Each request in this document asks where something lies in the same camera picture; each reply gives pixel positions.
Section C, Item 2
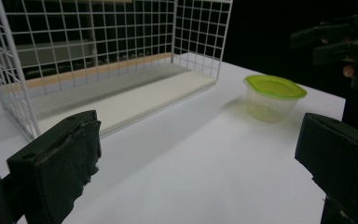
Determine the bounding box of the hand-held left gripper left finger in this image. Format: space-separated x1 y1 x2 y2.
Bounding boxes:
7 110 103 224

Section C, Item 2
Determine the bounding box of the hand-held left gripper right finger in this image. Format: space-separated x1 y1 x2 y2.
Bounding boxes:
294 112 358 224

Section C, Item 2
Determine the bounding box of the clear container with green lid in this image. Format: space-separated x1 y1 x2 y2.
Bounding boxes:
243 74 308 123

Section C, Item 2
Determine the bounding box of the grey box-shaped object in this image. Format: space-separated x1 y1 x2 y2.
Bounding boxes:
14 41 98 67

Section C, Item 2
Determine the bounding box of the white wire rack shelf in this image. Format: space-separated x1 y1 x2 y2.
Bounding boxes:
0 0 234 143

